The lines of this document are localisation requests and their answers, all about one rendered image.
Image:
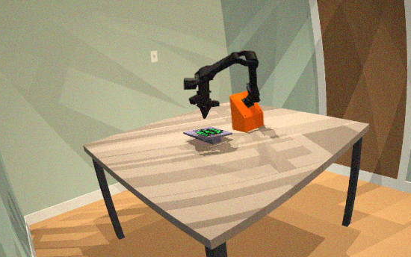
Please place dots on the grey switch panel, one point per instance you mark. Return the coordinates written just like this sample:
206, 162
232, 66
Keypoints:
209, 135

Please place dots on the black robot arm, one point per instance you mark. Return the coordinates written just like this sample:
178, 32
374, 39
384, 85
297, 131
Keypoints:
207, 73

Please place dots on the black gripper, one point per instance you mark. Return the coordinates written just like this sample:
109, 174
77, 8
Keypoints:
207, 104

